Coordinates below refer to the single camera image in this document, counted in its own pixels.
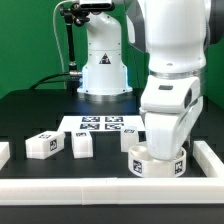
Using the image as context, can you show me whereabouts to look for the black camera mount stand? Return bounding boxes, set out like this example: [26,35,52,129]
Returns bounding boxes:
[60,3,89,91]

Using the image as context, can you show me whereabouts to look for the camera on mount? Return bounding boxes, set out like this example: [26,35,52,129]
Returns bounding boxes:
[79,0,115,12]

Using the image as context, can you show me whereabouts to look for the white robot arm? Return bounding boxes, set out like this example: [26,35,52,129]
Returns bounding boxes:
[127,0,224,160]

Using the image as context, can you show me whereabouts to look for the white sheet with tags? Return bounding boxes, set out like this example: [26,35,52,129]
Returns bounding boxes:
[59,115,145,132]

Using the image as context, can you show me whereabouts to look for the black cables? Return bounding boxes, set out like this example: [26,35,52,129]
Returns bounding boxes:
[29,70,83,90]

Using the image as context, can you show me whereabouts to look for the white left wall barrier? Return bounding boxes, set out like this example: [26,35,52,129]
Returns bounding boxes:
[0,142,10,170]

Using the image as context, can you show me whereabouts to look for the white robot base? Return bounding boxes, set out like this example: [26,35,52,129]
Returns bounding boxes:
[77,12,132,101]

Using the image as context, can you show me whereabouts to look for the white cable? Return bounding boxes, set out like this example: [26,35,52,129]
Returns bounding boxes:
[52,0,81,74]

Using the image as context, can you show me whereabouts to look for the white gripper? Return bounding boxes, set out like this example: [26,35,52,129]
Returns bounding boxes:
[140,75,203,160]

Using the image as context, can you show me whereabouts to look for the white front wall barrier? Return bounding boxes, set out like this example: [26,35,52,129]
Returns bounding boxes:
[0,178,224,205]

